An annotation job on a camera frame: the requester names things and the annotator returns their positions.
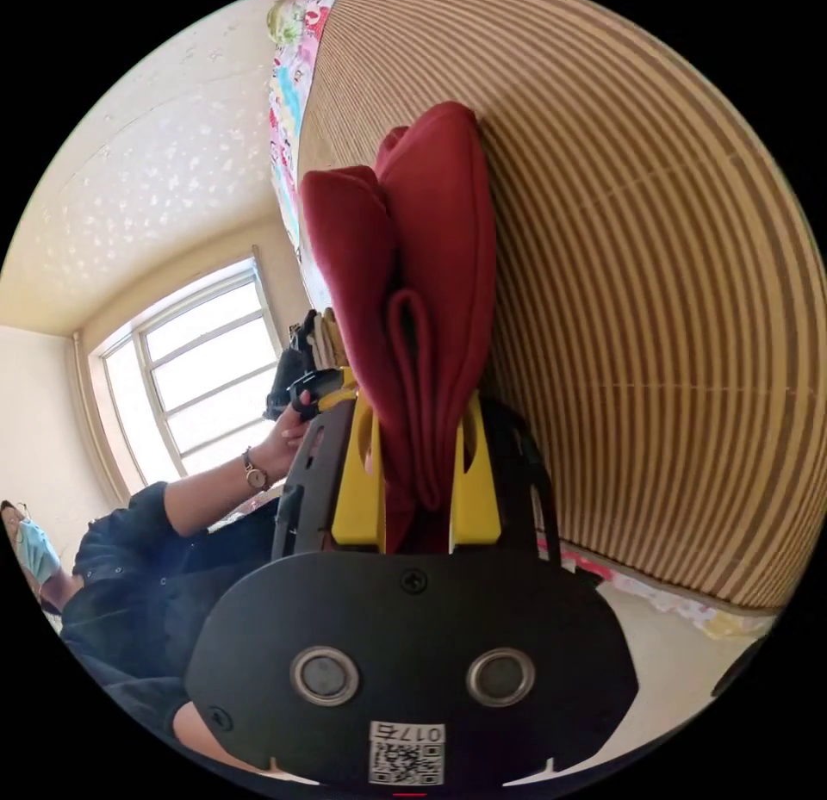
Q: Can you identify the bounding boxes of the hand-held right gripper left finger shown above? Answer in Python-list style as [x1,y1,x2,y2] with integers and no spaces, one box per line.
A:
[331,386,388,548]

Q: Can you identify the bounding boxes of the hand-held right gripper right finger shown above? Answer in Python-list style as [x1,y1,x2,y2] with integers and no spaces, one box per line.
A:
[449,389,502,548]

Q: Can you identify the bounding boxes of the red long sleeve shirt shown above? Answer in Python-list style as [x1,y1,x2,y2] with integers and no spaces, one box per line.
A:
[299,100,500,555]

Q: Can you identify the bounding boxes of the person's left forearm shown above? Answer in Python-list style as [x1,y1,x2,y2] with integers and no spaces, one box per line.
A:
[164,446,277,537]

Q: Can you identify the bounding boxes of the person's left hand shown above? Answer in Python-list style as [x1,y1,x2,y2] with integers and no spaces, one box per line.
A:
[254,390,313,486]

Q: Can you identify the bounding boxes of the person's right hand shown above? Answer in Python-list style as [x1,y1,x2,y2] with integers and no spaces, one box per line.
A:
[170,698,225,760]

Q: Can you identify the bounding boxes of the pile of clothes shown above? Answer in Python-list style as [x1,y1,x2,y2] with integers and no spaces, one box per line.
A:
[263,307,351,420]

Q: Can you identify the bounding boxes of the window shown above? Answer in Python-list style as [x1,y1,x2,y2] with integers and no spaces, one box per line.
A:
[95,256,287,493]

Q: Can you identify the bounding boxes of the person's body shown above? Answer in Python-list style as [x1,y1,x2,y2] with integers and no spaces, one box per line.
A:
[0,480,289,749]

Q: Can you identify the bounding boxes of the bed with striped woven mat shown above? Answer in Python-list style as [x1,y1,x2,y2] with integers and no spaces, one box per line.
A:
[266,0,817,643]

